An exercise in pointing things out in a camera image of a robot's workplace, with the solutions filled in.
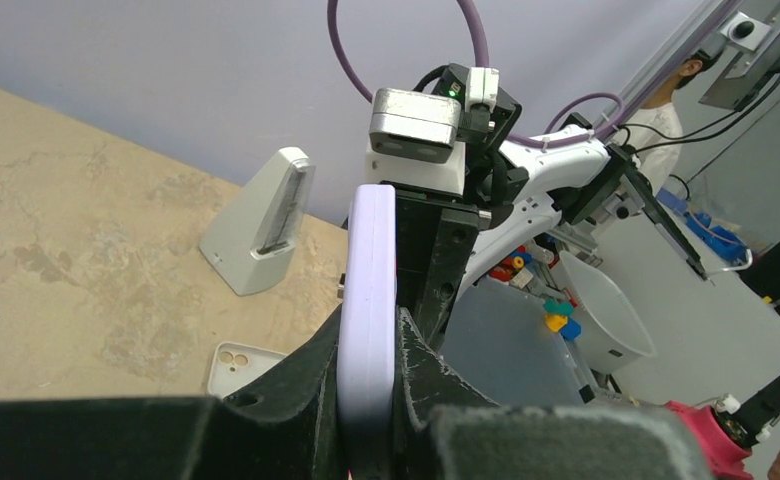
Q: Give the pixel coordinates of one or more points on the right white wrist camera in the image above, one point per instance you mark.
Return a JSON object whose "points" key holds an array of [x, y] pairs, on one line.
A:
{"points": [[412, 142]]}

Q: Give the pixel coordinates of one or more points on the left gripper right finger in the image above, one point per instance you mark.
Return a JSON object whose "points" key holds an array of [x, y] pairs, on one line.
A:
{"points": [[444, 428]]}

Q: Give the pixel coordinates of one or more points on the person in white shirt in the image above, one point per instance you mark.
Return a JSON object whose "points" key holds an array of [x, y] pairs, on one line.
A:
{"points": [[657, 122]]}

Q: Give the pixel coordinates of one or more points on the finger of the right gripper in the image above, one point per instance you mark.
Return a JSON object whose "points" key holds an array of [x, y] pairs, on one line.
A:
{"points": [[435, 236]]}

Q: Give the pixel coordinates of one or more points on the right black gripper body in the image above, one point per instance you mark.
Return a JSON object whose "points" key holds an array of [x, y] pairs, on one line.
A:
{"points": [[488, 115]]}

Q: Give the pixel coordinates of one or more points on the red pink tool handle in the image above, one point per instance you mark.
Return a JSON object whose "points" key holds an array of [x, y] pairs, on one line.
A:
{"points": [[723, 455]]}

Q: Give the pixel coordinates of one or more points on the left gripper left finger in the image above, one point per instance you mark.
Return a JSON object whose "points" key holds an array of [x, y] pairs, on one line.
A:
{"points": [[280, 426]]}

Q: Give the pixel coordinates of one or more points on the white plastic bin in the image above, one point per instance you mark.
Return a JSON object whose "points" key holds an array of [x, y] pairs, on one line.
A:
{"points": [[613, 335]]}

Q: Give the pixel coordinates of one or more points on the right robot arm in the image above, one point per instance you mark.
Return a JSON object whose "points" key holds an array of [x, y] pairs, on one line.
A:
{"points": [[564, 177]]}

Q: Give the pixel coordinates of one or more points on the phone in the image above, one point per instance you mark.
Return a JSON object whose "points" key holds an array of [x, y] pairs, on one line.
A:
{"points": [[367, 335]]}

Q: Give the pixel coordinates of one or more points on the white phone case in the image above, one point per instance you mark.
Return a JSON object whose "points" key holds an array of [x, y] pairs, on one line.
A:
{"points": [[235, 365]]}

